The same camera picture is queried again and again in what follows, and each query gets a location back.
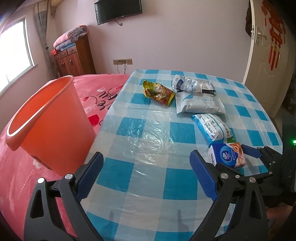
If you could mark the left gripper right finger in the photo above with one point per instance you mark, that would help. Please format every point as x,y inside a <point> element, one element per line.
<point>238,211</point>

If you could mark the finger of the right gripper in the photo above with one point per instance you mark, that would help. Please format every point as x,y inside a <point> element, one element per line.
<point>250,151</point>

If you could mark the blue Vinda tissue pack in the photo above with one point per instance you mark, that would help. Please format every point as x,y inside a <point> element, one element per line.
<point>230,154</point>

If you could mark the silver white foil pouch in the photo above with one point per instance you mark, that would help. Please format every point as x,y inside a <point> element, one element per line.
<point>198,103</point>

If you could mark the yellow red snack wrapper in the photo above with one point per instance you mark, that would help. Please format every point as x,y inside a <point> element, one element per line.
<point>158,92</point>

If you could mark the black white carton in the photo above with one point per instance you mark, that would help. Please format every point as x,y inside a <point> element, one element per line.
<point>208,91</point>

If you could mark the cream bedroom door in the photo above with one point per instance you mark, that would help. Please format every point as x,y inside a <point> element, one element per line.
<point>269,87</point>

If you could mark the orange plastic trash bucket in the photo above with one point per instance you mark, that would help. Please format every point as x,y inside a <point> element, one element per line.
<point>52,127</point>

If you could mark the bright bedroom window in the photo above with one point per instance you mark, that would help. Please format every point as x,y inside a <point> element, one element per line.
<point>16,54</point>

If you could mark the pink floral bedspread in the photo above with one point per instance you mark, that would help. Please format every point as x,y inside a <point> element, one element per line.
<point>20,171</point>

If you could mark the blue white checkered tablecloth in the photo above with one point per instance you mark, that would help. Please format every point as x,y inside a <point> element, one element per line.
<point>146,189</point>

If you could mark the red door decoration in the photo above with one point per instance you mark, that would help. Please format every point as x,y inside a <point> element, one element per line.
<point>277,32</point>

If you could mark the dark clothes behind door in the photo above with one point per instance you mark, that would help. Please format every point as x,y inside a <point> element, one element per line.
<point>248,24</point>

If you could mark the brown wooden cabinet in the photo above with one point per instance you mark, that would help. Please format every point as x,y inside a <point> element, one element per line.
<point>75,60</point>

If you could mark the folded pink grey blankets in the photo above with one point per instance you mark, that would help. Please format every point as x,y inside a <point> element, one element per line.
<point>68,38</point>

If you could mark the grey plaid curtain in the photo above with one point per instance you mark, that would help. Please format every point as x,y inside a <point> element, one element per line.
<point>40,17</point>

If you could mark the metal door handle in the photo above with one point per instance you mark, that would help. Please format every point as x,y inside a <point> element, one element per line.
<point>259,36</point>

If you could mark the wall power outlet strip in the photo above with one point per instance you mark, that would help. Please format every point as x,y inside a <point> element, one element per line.
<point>122,61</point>

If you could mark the black wall television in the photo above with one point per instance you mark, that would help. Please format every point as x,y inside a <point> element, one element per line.
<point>111,10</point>

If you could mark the wall air conditioner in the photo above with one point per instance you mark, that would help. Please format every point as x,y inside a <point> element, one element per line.
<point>55,3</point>

